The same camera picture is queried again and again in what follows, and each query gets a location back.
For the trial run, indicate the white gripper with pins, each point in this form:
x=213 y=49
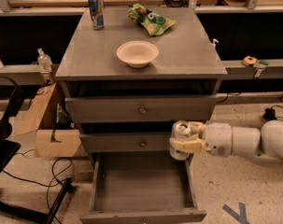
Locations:
x=218 y=138

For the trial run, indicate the silver 7up can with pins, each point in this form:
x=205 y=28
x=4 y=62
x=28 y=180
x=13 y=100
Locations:
x=181 y=131

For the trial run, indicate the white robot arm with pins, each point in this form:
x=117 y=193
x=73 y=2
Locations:
x=263 y=147

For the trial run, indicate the grey middle drawer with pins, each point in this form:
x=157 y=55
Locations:
x=125 y=142

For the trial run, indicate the grey drawer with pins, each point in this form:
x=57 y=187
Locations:
x=142 y=188
x=140 y=108
x=125 y=142

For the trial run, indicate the grey top drawer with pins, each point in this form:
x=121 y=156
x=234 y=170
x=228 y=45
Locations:
x=140 y=108

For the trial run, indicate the grey drawer cabinet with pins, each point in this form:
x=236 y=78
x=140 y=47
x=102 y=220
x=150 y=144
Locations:
x=187 y=65

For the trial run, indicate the grey bottom drawer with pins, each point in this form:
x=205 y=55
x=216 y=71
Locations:
x=142 y=188

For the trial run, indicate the blue soda can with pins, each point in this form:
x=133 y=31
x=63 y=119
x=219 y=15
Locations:
x=96 y=13

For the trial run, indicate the black tripod leg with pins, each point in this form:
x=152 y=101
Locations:
x=269 y=114

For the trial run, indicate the small white pump bottle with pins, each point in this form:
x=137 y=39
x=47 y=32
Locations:
x=214 y=42

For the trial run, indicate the white paper bowl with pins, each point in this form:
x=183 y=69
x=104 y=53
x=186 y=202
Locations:
x=137 y=54

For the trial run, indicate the green chip bag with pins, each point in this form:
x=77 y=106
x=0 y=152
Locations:
x=154 y=23

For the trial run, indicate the cardboard box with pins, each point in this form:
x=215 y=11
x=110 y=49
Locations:
x=51 y=141

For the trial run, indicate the clear sanitizer bottle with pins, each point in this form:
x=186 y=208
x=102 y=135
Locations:
x=44 y=60

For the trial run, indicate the black stand frame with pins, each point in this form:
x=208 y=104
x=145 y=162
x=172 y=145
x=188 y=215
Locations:
x=8 y=150

